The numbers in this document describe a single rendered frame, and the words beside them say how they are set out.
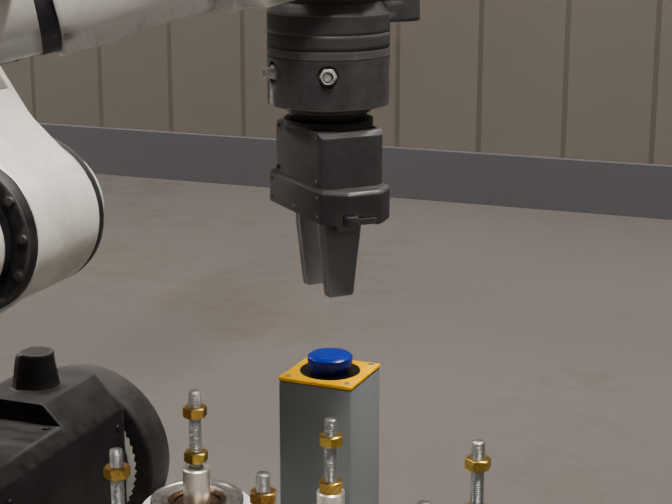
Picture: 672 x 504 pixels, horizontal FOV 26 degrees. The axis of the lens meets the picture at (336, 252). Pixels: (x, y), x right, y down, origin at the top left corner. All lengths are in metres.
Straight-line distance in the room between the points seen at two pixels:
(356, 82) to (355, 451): 0.40
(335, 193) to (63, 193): 0.38
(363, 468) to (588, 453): 0.71
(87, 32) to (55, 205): 0.36
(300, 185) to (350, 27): 0.12
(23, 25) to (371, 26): 0.24
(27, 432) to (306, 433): 0.36
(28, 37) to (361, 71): 0.23
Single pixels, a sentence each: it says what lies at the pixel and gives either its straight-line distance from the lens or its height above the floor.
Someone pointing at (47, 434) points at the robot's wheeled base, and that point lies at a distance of 1.53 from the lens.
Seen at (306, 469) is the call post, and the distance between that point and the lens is 1.31.
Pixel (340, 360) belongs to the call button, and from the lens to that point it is 1.28.
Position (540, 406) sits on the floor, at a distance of 2.14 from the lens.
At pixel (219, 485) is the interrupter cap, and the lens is 1.22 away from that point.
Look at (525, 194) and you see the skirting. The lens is 3.39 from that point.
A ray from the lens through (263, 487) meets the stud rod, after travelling 1.02.
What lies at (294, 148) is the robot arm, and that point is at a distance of 1.06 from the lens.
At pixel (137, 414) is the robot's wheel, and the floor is 0.16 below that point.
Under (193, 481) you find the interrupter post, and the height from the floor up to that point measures 0.27.
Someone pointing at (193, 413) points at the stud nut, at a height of 0.33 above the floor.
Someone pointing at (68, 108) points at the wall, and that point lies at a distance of 3.85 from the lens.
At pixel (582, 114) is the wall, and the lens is 3.35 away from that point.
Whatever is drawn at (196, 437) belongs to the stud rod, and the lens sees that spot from 1.17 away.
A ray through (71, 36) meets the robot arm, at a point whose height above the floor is 0.64.
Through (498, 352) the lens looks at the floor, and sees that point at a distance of 2.36.
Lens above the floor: 0.74
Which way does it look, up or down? 14 degrees down
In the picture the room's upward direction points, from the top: straight up
